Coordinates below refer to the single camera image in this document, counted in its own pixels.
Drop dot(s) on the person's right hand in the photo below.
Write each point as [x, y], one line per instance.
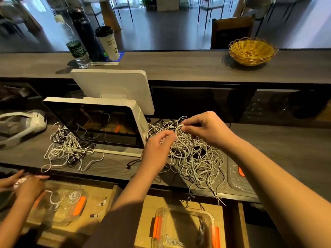
[209, 130]

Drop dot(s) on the person's left hand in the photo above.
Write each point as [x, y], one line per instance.
[155, 152]

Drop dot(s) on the clear container drawer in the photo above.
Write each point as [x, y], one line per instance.
[178, 224]
[59, 214]

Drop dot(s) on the person's left forearm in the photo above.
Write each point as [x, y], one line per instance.
[119, 214]

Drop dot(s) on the another person's forearm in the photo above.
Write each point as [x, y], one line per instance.
[13, 224]

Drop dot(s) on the person's right forearm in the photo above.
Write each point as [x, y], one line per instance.
[279, 188]

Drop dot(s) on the white touchscreen monitor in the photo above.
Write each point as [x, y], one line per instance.
[98, 124]

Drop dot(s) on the small white connector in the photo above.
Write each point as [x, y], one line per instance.
[102, 202]
[94, 215]

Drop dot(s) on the wooden drawer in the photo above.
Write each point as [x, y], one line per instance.
[99, 227]
[142, 224]

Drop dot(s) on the grey wooden bar counter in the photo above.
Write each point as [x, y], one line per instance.
[170, 67]

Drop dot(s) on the white customer display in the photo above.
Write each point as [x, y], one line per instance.
[114, 87]

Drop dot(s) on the yellow woven basket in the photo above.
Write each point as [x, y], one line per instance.
[252, 51]

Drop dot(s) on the blue white notebook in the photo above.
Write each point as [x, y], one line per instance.
[118, 59]

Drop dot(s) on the brown wooden chair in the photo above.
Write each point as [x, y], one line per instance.
[230, 31]

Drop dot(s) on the white paper coffee cup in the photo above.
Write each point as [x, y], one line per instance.
[108, 45]

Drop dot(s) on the white headset device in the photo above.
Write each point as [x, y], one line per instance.
[33, 121]

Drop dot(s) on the black metal chair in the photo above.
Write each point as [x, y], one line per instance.
[124, 5]
[257, 3]
[209, 5]

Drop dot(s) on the clear plastic water bottle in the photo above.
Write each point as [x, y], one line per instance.
[76, 49]

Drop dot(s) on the black thermos bottle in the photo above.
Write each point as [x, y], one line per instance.
[90, 36]

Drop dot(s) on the green potted plant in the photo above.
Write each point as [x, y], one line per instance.
[149, 2]

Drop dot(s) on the round wooden table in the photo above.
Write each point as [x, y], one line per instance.
[108, 15]

